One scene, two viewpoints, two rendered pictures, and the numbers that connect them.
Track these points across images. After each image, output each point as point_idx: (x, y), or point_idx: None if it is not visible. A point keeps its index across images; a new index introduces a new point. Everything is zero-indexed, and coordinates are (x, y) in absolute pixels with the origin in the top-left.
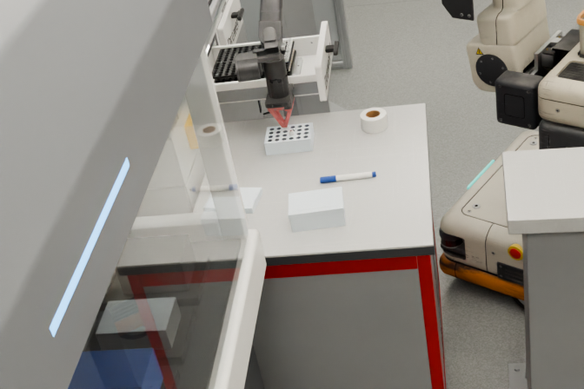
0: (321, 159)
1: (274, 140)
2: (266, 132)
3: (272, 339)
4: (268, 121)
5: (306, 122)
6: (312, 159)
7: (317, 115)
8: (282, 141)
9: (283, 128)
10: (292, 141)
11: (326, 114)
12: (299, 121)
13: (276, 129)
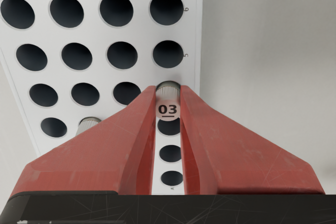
0: (18, 178)
1: (23, 42)
2: None
3: None
4: None
5: (297, 117)
6: (13, 153)
7: (334, 151)
8: (19, 88)
9: (174, 80)
10: (29, 134)
11: (331, 175)
12: (328, 89)
13: (153, 44)
